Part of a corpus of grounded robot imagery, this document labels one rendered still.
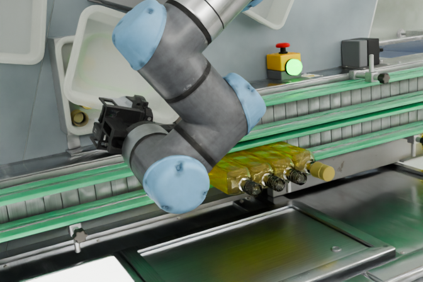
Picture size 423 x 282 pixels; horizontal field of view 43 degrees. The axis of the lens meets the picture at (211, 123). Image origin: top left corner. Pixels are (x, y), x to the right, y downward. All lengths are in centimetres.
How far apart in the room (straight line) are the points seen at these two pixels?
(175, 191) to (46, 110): 71
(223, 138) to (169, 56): 13
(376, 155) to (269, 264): 70
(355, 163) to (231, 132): 99
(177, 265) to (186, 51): 58
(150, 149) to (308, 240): 57
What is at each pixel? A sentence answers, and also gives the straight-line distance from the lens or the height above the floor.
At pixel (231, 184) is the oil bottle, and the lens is 115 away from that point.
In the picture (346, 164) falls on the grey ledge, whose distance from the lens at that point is 161.
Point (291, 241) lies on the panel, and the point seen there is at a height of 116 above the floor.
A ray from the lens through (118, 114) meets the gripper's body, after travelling 83.
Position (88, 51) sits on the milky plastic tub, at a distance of 101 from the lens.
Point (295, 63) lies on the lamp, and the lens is 147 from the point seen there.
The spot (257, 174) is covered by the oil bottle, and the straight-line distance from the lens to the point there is 117.
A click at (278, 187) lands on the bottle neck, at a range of 116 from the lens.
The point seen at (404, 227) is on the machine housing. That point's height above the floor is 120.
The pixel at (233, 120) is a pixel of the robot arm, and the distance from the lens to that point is 68.
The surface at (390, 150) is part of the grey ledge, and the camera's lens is 173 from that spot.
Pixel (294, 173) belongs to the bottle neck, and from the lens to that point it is 118.
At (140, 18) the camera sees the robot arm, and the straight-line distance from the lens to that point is 62.
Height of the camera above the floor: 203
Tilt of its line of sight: 60 degrees down
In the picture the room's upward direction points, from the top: 110 degrees clockwise
